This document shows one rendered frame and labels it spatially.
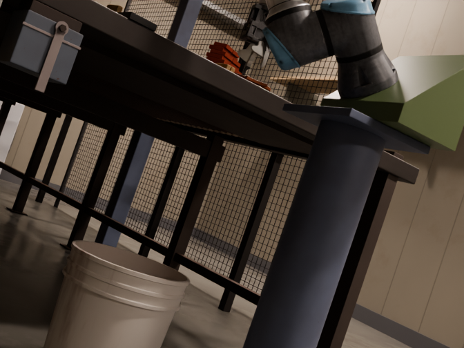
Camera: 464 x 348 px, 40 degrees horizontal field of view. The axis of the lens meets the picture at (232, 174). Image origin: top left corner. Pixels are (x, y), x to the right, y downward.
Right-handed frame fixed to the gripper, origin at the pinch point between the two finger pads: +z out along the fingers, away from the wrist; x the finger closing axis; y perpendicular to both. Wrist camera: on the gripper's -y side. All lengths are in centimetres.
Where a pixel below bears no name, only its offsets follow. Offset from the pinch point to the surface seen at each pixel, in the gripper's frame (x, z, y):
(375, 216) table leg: 2, 30, -59
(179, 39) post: -189, -40, -13
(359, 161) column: 58, 22, -12
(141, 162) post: -190, 37, -17
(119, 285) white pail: 52, 67, 31
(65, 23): 44, 16, 60
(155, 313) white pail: 50, 71, 20
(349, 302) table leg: 1, 61, -60
